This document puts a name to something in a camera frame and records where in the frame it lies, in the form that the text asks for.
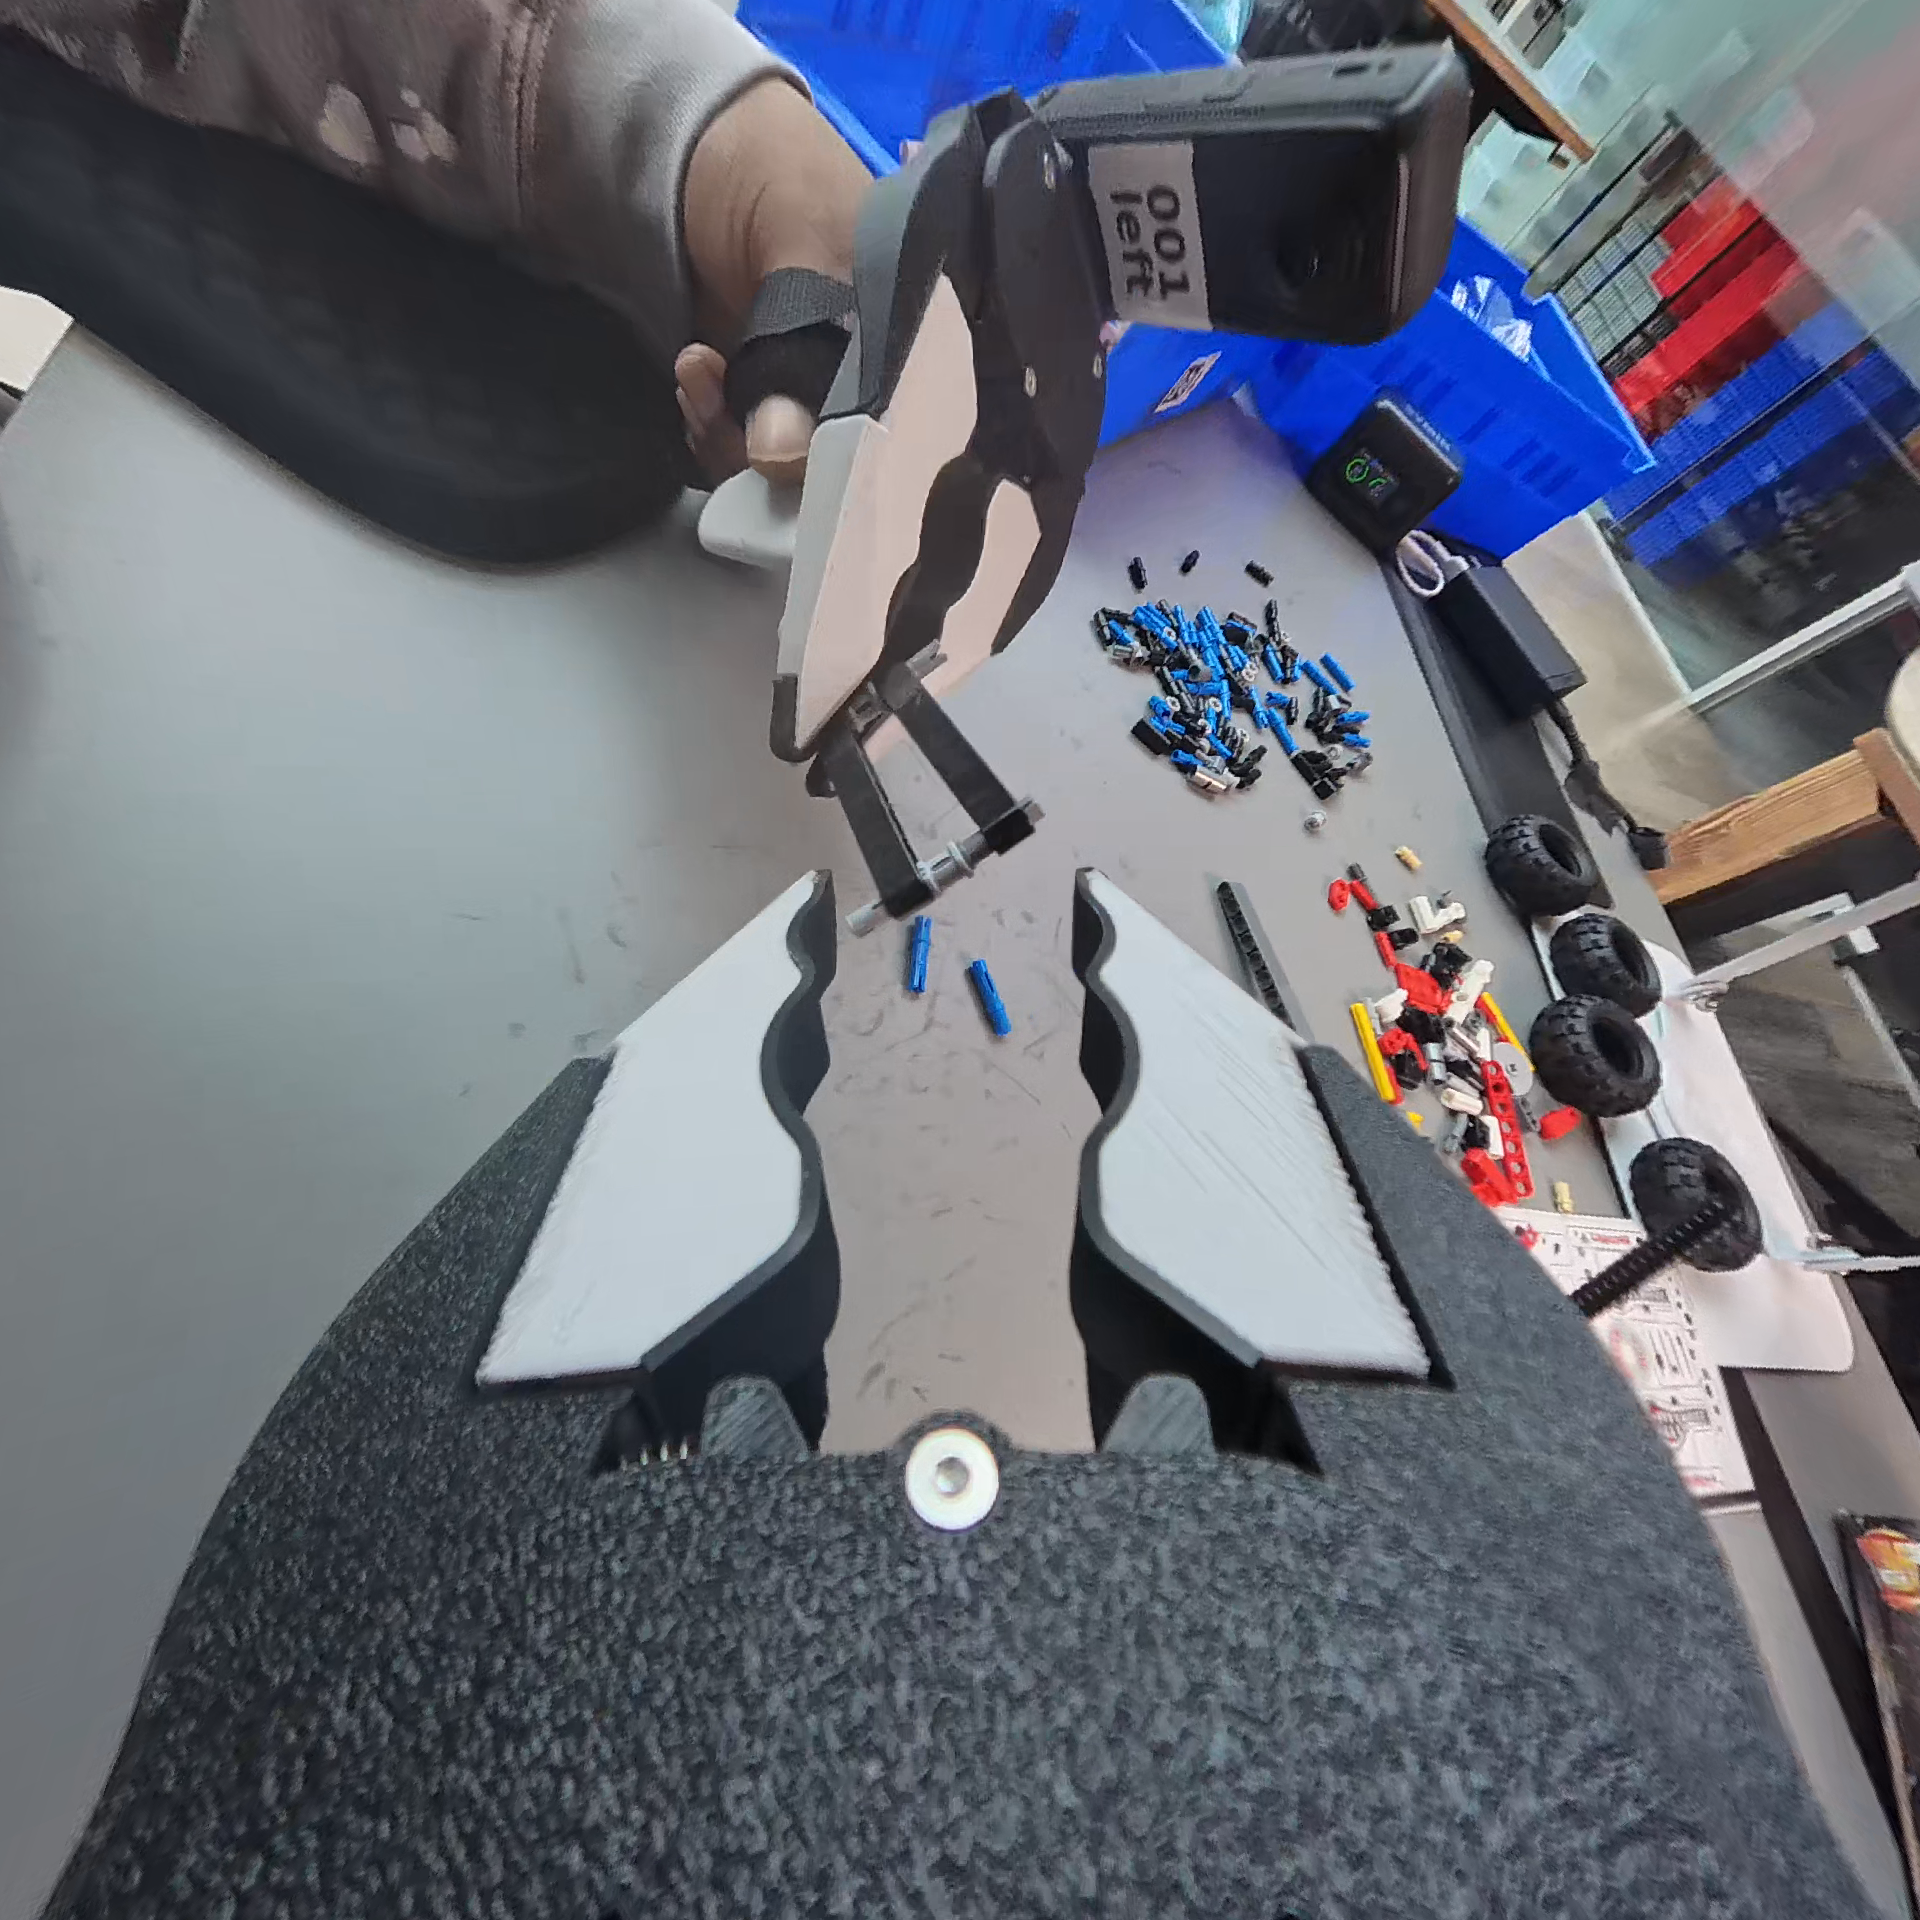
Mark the sticker sheet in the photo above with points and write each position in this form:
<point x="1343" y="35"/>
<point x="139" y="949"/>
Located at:
<point x="1664" y="1396"/>

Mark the black power bank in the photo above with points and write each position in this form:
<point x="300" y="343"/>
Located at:
<point x="1380" y="475"/>

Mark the yellow technic beam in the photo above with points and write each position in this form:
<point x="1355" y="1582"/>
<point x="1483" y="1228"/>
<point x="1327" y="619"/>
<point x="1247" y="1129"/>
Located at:
<point x="1372" y="1051"/>

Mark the grey desk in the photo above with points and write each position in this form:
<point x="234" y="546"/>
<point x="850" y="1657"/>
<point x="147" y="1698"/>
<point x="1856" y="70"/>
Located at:
<point x="375" y="902"/>

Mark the black technic beam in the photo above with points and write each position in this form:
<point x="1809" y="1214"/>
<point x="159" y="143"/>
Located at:
<point x="960" y="757"/>

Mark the pile of blue black pins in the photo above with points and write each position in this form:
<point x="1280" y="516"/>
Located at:
<point x="1201" y="676"/>

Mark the wooden table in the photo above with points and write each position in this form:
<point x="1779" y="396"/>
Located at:
<point x="1785" y="827"/>

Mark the pile of red white parts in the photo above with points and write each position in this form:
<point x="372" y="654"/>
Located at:
<point x="1463" y="1051"/>

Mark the blue storage bin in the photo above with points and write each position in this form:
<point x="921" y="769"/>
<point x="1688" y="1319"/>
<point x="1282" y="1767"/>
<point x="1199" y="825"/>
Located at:
<point x="1500" y="406"/>

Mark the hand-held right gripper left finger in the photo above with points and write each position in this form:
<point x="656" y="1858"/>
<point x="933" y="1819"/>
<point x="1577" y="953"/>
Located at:
<point x="660" y="1202"/>

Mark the black beam and axle assembly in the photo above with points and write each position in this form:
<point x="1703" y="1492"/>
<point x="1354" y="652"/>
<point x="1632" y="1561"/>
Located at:
<point x="877" y="827"/>

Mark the blue bin with square sticker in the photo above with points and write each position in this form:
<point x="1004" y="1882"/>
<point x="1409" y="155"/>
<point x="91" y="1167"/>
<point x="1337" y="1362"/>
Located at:
<point x="839" y="61"/>

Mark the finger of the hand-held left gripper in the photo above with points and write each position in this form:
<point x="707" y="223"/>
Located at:
<point x="869" y="571"/>
<point x="1012" y="579"/>

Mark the black power adapter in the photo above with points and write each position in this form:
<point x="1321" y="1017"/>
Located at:
<point x="1507" y="639"/>

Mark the stack of red crates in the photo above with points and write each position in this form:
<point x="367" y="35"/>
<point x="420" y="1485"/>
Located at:
<point x="1693" y="300"/>

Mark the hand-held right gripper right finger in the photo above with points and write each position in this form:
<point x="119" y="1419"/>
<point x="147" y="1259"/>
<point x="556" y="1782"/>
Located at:
<point x="1244" y="1202"/>

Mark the blue technic pin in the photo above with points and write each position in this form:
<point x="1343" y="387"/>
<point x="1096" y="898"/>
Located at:
<point x="916" y="955"/>
<point x="991" y="997"/>

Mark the stack of blue crates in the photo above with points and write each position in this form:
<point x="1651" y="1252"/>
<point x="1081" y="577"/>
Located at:
<point x="1770" y="481"/>

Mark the printed toy box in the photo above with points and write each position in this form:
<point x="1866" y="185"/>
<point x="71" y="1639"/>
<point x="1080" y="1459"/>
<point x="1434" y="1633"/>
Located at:
<point x="1885" y="1651"/>

